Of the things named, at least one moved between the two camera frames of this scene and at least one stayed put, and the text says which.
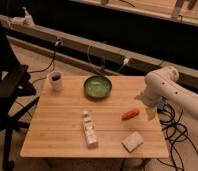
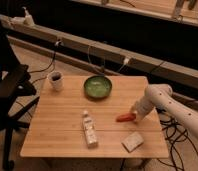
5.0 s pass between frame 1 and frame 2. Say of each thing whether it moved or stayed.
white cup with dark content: stayed
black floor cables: stayed
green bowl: stayed
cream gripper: moved
